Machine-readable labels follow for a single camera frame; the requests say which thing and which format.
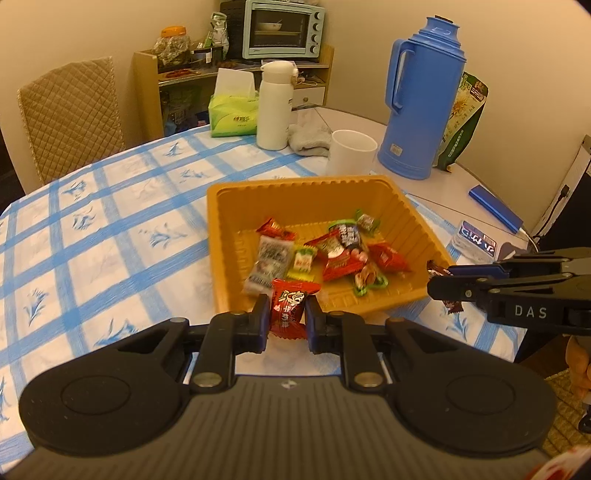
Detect silver green bag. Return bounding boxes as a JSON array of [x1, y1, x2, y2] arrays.
[[210, 11, 230, 58]]

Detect green snack bag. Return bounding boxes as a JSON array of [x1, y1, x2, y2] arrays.
[[436, 71, 490, 174]]

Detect yellow green candy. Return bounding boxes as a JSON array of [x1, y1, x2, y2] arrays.
[[286, 246, 318, 281]]

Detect green tissue pack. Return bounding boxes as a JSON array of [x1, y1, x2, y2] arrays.
[[208, 68, 259, 138]]

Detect wooden shelf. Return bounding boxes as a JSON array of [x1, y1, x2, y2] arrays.
[[133, 44, 335, 141]]

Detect quilted beige chair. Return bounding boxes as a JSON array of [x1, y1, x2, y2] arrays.
[[17, 56, 126, 185]]

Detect clear dark snack packet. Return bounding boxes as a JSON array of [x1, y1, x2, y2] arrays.
[[242, 235, 296, 296]]

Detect blue thermos jug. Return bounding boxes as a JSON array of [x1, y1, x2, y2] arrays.
[[378, 16, 466, 181]]

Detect grey cloth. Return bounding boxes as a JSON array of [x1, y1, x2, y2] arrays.
[[287, 111, 333, 158]]

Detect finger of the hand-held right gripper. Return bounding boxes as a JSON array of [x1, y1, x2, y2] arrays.
[[447, 247, 591, 278], [427, 274, 493, 305]]

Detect red candy white print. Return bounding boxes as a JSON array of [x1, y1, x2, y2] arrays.
[[269, 278, 321, 340]]

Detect woven seat cushion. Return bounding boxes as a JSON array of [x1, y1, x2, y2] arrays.
[[540, 369, 591, 457]]

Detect orange plastic tray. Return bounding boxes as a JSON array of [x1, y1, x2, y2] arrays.
[[206, 174, 455, 319]]

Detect white cup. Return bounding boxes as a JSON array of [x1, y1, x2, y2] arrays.
[[325, 130, 378, 177]]

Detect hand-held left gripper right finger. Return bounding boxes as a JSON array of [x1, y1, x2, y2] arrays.
[[305, 295, 472, 393]]

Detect red white cloth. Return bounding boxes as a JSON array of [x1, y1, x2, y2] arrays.
[[526, 445, 587, 480]]

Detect blue power bank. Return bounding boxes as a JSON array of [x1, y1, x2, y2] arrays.
[[468, 185, 525, 232]]

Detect orange lid jar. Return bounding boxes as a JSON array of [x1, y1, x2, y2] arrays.
[[154, 26, 192, 70]]

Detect blue white small packet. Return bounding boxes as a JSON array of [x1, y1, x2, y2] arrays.
[[455, 220, 499, 264]]

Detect square red snack packet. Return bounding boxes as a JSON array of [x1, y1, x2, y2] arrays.
[[305, 231, 370, 282]]

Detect person's right hand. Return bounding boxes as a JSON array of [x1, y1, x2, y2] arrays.
[[566, 336, 591, 402]]

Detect green brown candy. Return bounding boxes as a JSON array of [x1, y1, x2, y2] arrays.
[[353, 209, 382, 233]]

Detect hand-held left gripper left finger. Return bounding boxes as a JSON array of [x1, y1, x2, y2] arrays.
[[104, 293, 271, 393]]

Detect white cable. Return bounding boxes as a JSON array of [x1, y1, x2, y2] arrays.
[[519, 226, 541, 252]]

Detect light blue toaster oven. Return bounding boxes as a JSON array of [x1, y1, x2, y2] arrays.
[[221, 0, 326, 63]]

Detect white thermos bottle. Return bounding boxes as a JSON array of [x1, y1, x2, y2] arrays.
[[256, 60, 298, 151]]

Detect blue checked tablecloth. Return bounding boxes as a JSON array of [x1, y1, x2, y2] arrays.
[[0, 124, 527, 425]]

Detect long green black snack packet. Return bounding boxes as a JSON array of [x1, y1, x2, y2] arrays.
[[328, 219, 391, 296]]

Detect large red snack packet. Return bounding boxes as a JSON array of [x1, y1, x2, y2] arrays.
[[367, 242, 413, 275]]

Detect red candy dark ends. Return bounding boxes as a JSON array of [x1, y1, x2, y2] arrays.
[[255, 217, 297, 241]]

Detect small red candy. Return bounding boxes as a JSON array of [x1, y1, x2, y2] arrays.
[[426, 260, 465, 315]]

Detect black white box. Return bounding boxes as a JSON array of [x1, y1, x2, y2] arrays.
[[531, 134, 591, 238]]

